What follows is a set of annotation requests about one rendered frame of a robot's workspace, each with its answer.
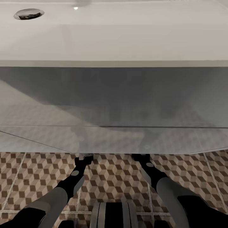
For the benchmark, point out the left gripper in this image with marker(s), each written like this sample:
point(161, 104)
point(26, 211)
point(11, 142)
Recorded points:
point(86, 161)

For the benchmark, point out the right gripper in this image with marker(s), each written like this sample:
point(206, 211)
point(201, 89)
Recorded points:
point(139, 157)

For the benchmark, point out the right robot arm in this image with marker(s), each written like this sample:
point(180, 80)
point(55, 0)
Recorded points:
point(187, 209)

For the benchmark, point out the furniture sink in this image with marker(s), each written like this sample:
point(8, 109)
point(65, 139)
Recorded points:
point(114, 76)

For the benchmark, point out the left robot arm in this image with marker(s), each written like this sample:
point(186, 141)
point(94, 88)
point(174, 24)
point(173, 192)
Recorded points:
point(43, 212)

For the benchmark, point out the robot trunk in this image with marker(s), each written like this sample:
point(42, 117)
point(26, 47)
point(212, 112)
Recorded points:
point(113, 215)

